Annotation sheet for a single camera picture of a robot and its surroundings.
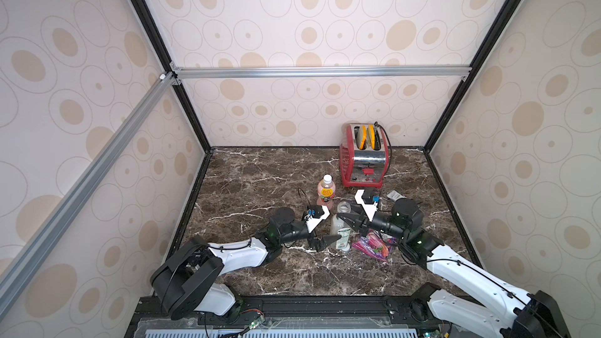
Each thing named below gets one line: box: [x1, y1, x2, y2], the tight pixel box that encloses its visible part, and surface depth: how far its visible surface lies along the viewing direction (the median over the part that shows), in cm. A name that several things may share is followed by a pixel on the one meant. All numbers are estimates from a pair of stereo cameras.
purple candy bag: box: [351, 228, 398, 263], surface depth 86 cm
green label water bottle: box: [330, 201, 352, 252], surface depth 76 cm
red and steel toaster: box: [339, 123, 389, 188], surface depth 97 cm
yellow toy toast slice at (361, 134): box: [356, 125, 368, 151], surface depth 99 cm
